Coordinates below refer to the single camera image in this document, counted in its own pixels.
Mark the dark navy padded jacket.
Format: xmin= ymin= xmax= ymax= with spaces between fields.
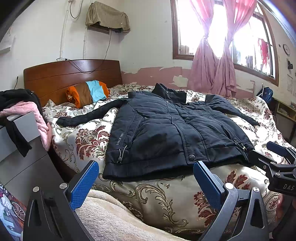
xmin=57 ymin=84 xmax=257 ymax=181

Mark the cream fleece blanket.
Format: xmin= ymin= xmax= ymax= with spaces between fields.
xmin=76 ymin=189 xmax=182 ymax=241

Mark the wooden side shelf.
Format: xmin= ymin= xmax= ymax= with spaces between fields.
xmin=273 ymin=98 xmax=296 ymax=122

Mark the floral patterned bed quilt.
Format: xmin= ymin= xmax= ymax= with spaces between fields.
xmin=43 ymin=97 xmax=287 ymax=237

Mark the blue backpack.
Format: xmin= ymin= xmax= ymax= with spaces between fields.
xmin=256 ymin=87 xmax=273 ymax=104

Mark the grey bedside cabinet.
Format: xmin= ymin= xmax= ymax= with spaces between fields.
xmin=1 ymin=113 xmax=75 ymax=205

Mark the pink fluffy garment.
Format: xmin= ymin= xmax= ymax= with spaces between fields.
xmin=1 ymin=101 xmax=52 ymax=151

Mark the pink tied curtain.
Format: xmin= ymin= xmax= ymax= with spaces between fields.
xmin=188 ymin=1 xmax=257 ymax=97

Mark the orange brown blue pillow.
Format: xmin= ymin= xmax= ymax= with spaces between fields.
xmin=66 ymin=80 xmax=110 ymax=108

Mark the red hanging garment outside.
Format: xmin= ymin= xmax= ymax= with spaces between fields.
xmin=258 ymin=39 xmax=270 ymax=66

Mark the brown framed window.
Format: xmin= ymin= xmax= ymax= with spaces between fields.
xmin=170 ymin=1 xmax=279 ymax=85

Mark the wooden brown headboard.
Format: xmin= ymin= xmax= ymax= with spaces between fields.
xmin=23 ymin=59 xmax=122 ymax=107

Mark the round wall clock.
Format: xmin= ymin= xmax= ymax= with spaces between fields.
xmin=282 ymin=44 xmax=290 ymax=56

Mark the black power cable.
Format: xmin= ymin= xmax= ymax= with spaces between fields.
xmin=67 ymin=29 xmax=113 ymax=74

